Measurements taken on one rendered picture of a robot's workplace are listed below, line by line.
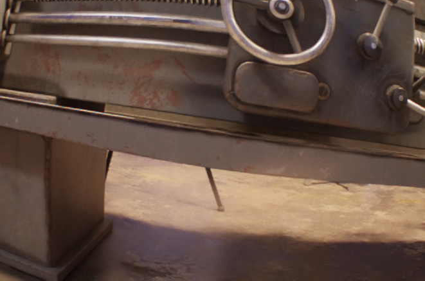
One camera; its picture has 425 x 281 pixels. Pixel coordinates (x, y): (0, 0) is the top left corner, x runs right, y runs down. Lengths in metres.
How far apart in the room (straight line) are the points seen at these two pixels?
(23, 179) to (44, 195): 0.07
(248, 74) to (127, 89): 0.31
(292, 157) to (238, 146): 0.10
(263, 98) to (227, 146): 0.10
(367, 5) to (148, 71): 0.51
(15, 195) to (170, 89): 0.48
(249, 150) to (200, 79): 0.23
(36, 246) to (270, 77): 0.69
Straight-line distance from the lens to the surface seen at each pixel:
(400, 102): 0.95
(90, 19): 1.09
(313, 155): 0.96
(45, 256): 1.22
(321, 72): 0.96
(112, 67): 1.15
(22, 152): 1.17
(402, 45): 1.01
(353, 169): 0.98
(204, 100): 1.12
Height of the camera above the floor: 0.55
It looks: 4 degrees down
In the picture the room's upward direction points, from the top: 8 degrees clockwise
